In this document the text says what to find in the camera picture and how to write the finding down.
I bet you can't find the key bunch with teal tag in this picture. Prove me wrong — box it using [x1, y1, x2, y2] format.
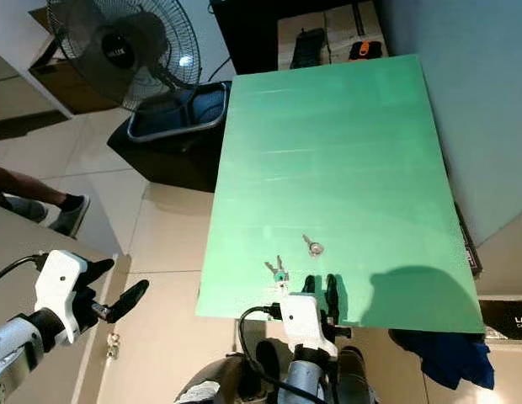
[264, 255, 291, 295]

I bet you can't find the person in black shorts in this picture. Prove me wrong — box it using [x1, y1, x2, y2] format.
[0, 164, 91, 238]

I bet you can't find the dark blue cloth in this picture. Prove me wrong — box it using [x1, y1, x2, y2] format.
[387, 328, 496, 390]

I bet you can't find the black robot left leg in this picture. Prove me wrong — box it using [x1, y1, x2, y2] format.
[177, 337, 266, 404]

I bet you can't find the black bin with blue liner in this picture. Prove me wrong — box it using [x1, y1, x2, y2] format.
[108, 80, 232, 193]

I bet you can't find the green plastic table sheet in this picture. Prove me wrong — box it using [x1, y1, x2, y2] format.
[195, 55, 485, 325]

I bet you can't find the black cartridge box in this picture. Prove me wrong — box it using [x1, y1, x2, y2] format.
[478, 296, 522, 342]

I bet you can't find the open cardboard box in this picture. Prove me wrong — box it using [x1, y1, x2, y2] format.
[29, 55, 119, 114]

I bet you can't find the black standing fan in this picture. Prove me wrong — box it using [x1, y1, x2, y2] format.
[46, 0, 216, 127]

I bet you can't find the black device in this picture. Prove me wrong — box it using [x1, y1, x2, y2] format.
[295, 28, 329, 70]

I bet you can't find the white shelf unit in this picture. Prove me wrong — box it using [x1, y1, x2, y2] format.
[0, 0, 68, 119]

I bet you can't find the orange and black tool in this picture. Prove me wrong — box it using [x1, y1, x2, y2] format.
[349, 38, 386, 61]

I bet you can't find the flat cardboard box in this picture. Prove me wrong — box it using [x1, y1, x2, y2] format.
[276, 0, 388, 72]

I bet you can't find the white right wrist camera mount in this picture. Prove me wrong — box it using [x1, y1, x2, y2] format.
[280, 293, 339, 354]

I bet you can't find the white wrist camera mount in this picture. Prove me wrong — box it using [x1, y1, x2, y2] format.
[34, 250, 89, 321]
[280, 293, 339, 354]

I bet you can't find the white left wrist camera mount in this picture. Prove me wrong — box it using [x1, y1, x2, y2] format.
[34, 250, 89, 321]

